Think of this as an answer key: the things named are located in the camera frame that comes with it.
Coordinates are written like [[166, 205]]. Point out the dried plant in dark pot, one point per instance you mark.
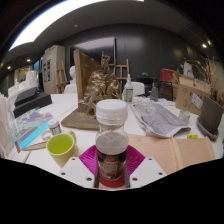
[[211, 115]]

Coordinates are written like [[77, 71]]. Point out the green-labelled spray bottle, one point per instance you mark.
[[128, 91]]

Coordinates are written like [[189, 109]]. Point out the yellow-green mug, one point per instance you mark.
[[61, 151]]

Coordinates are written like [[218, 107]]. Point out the white round lid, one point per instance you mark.
[[44, 135]]

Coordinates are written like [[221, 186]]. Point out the white plaster statue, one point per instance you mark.
[[187, 70]]

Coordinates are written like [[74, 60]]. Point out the small clear cup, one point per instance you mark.
[[184, 116]]

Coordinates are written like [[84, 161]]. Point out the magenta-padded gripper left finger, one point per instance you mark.
[[87, 160]]

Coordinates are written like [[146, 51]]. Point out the small clear glass bottle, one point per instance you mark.
[[154, 93]]

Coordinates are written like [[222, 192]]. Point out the beige wooden drawing board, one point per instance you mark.
[[173, 151]]

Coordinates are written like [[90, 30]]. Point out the white plastic chair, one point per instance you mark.
[[70, 88], [138, 88]]

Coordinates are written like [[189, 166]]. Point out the brown cardboard box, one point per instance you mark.
[[186, 93]]

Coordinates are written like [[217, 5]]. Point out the long ceiling strip light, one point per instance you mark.
[[53, 18]]

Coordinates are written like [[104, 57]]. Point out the grey printed newspaper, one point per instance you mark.
[[158, 118]]

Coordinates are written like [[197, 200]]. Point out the small white-capped jar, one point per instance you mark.
[[54, 126]]

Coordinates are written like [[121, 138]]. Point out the white-capped clear drink bottle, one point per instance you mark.
[[111, 146]]

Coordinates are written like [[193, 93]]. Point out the dark grey stacked blocks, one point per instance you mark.
[[31, 100]]

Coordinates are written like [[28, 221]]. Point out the small yellow tag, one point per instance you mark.
[[192, 136]]

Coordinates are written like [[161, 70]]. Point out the wooden easel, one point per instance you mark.
[[121, 73], [61, 78]]

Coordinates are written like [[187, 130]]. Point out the wooden paintbrush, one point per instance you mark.
[[35, 146]]

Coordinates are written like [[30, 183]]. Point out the dark wall screen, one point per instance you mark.
[[93, 48]]

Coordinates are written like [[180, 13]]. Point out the golden sculpture on wooden base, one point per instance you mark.
[[96, 93]]

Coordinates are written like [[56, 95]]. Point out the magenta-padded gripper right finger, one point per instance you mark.
[[136, 160]]

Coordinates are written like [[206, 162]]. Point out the red box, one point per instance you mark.
[[166, 75]]

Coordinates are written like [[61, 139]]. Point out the white wrapped canvas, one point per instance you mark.
[[6, 126]]

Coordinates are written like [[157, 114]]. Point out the thin wooden stick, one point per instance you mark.
[[26, 157]]

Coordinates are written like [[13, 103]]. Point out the white plaster bust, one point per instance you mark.
[[72, 75]]

